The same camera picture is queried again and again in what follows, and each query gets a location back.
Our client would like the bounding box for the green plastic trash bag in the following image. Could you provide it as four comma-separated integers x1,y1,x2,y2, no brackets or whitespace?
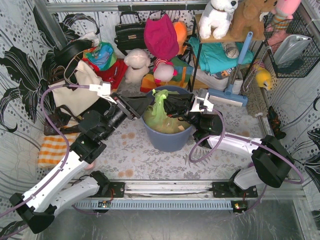
143,89,191,134

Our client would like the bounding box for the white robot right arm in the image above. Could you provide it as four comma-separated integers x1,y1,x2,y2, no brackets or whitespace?
163,89,294,198

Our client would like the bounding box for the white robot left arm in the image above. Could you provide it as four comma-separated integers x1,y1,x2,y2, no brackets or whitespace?
9,93,153,234

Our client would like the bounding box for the rainbow striped bag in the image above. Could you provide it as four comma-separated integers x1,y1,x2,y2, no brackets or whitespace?
140,57,194,93

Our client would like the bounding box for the blue trash bin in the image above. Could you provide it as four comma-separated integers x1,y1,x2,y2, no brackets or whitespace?
141,85,195,153

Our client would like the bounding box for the cream canvas tote bag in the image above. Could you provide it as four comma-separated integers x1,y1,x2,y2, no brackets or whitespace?
52,60,102,116

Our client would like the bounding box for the colourful striped bag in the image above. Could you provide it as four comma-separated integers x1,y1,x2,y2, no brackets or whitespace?
82,42,117,72

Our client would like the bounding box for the magenta cloth bag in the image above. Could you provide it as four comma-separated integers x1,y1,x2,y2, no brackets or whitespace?
144,13,179,60

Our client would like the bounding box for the white sneaker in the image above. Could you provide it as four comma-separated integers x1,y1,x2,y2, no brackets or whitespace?
193,68,229,91

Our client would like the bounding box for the pink faced plush doll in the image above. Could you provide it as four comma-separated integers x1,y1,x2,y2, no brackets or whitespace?
153,58,178,84

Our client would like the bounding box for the white round plush toy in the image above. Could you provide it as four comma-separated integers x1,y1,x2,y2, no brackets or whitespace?
124,48,151,84

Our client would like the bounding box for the teal folded towel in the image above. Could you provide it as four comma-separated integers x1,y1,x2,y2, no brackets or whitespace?
188,37,254,74

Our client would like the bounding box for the beige chenille mop head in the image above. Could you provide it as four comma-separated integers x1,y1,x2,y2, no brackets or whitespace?
245,81,268,117

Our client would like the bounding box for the black leather handbag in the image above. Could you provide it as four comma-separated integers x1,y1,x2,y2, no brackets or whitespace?
114,11,147,56

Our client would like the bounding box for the pink pencil case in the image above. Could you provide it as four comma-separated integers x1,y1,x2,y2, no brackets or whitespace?
84,162,96,171

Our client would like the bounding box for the orange plush toy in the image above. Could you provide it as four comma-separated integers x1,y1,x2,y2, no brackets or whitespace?
173,21,188,55

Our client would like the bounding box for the black round hat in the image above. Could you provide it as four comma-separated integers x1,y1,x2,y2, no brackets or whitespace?
53,39,93,67

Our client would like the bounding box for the metal mop pole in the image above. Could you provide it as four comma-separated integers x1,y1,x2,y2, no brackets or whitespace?
255,86,273,137

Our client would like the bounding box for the yellow plush duck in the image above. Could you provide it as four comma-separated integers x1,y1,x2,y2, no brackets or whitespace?
253,61,272,91

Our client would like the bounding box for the orange checkered cloth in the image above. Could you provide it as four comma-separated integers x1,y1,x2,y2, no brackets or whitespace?
37,135,67,168

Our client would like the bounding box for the small wooden shelf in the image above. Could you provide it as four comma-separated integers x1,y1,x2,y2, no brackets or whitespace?
193,13,266,86

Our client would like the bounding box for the white husky plush dog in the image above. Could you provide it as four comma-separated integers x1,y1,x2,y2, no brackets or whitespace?
199,0,239,40

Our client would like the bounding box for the brown plush dog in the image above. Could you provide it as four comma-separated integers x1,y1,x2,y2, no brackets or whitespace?
230,0,278,40

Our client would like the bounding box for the silver pouch in basket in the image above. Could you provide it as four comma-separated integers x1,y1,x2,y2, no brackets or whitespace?
273,34,313,65

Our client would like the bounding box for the pink plush toy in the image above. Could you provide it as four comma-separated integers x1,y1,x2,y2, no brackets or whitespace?
270,0,301,29

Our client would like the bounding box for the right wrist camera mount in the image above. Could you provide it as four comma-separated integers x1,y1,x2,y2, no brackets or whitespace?
190,88,214,113

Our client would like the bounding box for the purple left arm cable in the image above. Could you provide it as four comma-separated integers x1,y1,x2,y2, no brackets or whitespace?
0,83,92,238

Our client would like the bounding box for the black wire basket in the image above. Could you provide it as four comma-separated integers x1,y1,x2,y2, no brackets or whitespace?
264,12,320,79

